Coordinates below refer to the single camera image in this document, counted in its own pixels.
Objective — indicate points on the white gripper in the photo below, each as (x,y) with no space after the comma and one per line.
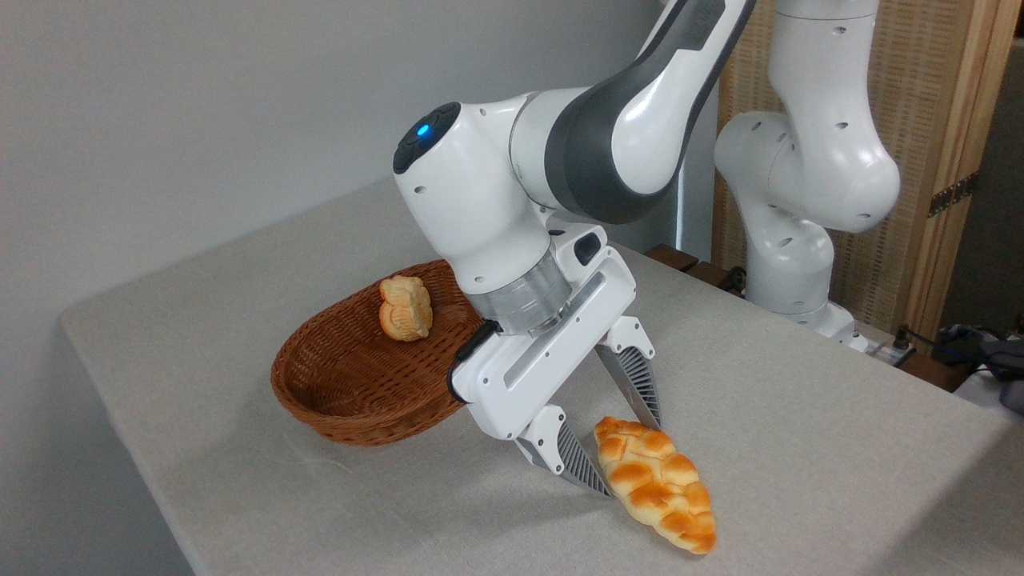
(544,360)

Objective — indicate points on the long braided bread loaf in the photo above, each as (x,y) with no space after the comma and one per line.
(652,480)

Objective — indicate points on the small round bread roll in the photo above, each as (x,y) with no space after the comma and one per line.
(406,308)

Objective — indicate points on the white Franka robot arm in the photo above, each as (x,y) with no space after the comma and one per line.
(480,208)

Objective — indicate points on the brown oval wicker basket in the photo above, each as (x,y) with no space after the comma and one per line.
(352,400)

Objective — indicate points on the grey tablecloth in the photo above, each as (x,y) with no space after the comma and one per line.
(800,448)

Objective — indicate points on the white power strip with plug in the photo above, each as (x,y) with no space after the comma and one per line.
(892,350)

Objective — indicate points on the metal screen hinge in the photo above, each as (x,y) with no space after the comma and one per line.
(950,195)

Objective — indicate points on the wooden woven folding screen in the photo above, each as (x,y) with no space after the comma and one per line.
(928,80)

